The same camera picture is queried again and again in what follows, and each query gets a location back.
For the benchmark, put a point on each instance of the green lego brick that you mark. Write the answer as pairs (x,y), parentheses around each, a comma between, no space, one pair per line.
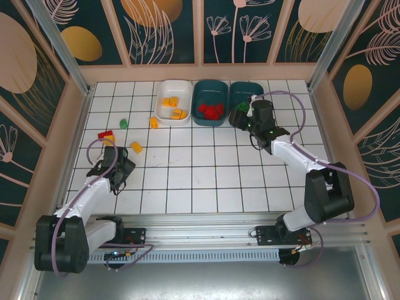
(124,123)
(242,107)

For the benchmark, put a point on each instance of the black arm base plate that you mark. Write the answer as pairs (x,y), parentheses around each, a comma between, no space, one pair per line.
(137,234)
(265,234)

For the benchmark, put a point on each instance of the aluminium frame post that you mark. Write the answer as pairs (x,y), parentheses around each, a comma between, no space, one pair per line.
(64,50)
(331,47)

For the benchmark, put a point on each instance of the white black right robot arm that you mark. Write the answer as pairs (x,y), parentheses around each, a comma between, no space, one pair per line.
(290,153)

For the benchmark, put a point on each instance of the aluminium mounting rail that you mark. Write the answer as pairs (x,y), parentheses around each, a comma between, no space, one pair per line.
(200,228)

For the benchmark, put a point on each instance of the aluminium side rail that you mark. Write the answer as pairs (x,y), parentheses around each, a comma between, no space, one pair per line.
(322,118)
(72,156)

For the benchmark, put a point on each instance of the teal plastic container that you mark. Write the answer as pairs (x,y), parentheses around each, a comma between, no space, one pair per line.
(209,90)
(243,90)

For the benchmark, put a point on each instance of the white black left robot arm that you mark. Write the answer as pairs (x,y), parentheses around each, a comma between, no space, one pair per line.
(87,193)

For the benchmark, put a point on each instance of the white plastic container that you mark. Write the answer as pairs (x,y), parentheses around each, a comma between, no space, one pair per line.
(179,90)

